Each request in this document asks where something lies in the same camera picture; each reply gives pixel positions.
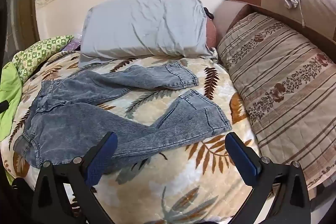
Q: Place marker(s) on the bright green cloth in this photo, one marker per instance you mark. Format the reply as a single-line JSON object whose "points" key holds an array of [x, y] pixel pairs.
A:
{"points": [[10, 87]]}

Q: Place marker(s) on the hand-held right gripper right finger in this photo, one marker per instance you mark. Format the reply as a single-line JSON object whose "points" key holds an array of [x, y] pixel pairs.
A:
{"points": [[241, 158]]}

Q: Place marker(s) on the brown wooden door frame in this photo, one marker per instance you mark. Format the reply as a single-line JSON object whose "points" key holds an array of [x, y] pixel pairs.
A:
{"points": [[22, 8]]}

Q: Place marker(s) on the green patterned quilt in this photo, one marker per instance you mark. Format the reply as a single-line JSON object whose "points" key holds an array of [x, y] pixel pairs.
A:
{"points": [[39, 52]]}

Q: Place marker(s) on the pink pillow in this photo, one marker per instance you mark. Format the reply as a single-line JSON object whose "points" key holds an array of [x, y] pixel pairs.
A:
{"points": [[211, 33]]}

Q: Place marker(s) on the blue denim pants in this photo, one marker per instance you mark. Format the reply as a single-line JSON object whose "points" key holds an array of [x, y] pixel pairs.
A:
{"points": [[78, 113]]}

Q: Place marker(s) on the brown beige sofa backrest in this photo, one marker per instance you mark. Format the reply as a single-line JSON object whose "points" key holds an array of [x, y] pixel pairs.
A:
{"points": [[315, 11]]}

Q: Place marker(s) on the leaf print blanket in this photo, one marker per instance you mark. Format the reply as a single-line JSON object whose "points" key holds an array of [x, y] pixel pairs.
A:
{"points": [[170, 187]]}

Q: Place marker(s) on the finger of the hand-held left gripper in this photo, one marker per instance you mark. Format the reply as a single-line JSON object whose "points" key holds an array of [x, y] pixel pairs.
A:
{"points": [[3, 106]]}

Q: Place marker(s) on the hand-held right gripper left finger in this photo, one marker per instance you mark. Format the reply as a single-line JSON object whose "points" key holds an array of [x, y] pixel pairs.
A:
{"points": [[102, 158]]}

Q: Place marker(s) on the purple cloth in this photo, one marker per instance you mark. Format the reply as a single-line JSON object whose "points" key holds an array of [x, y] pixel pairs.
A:
{"points": [[74, 44]]}

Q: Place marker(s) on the grey pillow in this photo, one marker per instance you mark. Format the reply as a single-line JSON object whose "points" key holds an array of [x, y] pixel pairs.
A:
{"points": [[144, 24]]}

